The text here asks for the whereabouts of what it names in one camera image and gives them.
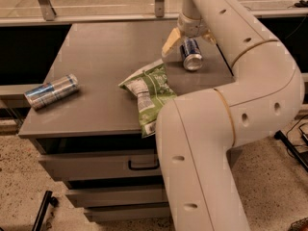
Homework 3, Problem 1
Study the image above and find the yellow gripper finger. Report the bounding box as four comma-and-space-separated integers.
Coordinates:
162, 27, 182, 57
202, 30, 217, 45

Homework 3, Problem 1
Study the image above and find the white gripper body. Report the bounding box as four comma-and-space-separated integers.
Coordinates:
177, 13, 209, 38

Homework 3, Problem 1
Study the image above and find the blue pepsi can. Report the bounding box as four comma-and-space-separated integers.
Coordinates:
180, 38, 203, 71

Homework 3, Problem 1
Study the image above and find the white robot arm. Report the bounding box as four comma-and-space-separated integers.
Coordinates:
156, 0, 304, 231

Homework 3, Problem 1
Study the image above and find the silver blue energy drink can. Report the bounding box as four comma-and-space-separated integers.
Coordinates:
24, 74, 79, 110

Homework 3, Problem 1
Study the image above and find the green chip bag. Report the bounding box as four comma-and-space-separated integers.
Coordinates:
118, 59, 176, 138

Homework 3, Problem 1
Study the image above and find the black stand leg right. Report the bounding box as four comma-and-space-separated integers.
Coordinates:
274, 131, 308, 172

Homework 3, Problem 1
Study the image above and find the black stand leg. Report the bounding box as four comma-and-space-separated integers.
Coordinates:
32, 191, 59, 231
274, 131, 308, 172

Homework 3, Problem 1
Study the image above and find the grey drawer cabinet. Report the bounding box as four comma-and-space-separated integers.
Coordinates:
18, 19, 235, 223

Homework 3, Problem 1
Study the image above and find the top grey drawer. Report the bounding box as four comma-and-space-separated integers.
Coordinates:
38, 149, 161, 181

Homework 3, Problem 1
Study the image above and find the grey drawer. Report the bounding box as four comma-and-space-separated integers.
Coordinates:
65, 185, 167, 208
38, 149, 161, 181
84, 203, 170, 223

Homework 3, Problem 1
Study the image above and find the middle grey drawer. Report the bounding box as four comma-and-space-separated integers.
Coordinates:
65, 185, 167, 208

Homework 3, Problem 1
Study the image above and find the bottom grey drawer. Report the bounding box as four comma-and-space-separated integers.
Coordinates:
84, 203, 170, 223

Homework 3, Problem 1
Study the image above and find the black stand leg left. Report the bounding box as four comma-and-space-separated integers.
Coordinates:
32, 191, 59, 231

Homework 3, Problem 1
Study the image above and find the middle metal window bracket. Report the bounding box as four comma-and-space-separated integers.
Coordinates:
154, 0, 165, 17

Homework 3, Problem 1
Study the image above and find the metal window bracket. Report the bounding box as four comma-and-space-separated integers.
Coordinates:
154, 0, 165, 17
38, 0, 57, 21

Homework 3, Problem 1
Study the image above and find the left metal window bracket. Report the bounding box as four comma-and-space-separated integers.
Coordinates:
38, 0, 57, 21

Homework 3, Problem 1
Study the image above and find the black drawer handle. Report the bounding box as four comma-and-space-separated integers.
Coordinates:
127, 160, 160, 171

